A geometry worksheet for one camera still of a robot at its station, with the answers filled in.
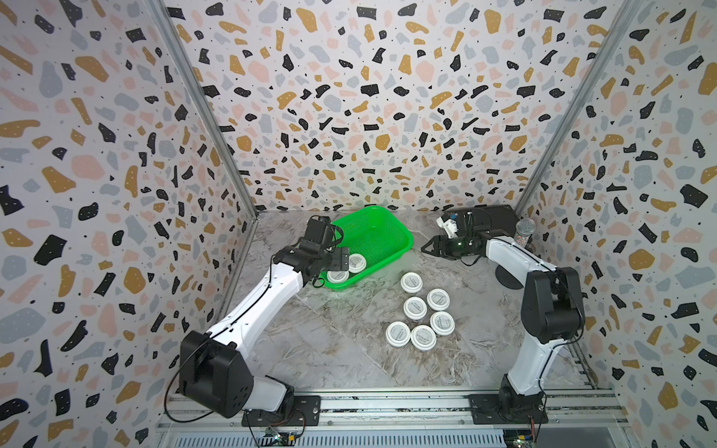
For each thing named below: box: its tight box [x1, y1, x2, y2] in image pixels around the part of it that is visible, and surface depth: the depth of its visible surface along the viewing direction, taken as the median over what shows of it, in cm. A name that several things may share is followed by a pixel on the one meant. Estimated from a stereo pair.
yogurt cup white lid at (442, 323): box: [429, 310, 456, 336], surface depth 85 cm
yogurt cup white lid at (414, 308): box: [403, 295, 428, 321], surface depth 88 cm
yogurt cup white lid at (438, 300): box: [426, 288, 451, 311], surface depth 90 cm
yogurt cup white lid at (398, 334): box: [385, 321, 411, 349], surface depth 83 cm
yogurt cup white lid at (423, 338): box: [410, 324, 437, 351], surface depth 82 cm
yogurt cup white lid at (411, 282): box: [399, 271, 424, 294], surface depth 94 cm
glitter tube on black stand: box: [513, 217, 537, 253], surface depth 83 cm
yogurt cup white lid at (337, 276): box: [326, 270, 350, 283], surface depth 94 cm
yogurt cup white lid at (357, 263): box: [348, 252, 367, 274], surface depth 99 cm
